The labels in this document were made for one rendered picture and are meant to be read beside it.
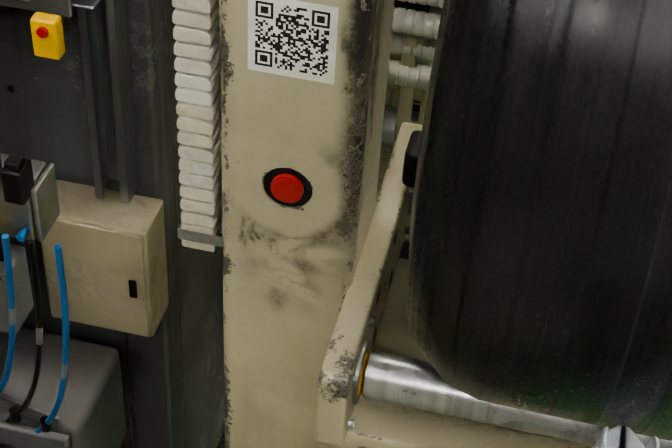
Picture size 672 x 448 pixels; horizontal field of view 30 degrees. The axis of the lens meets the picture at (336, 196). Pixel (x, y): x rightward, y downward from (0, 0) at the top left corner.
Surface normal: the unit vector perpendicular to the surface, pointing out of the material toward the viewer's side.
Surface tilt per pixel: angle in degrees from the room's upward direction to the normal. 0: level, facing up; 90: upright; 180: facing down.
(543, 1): 52
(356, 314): 0
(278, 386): 90
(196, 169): 90
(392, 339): 0
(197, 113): 90
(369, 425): 0
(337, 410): 90
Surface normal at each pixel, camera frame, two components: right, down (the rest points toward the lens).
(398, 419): 0.05, -0.76
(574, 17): -0.15, 0.03
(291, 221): -0.23, 0.62
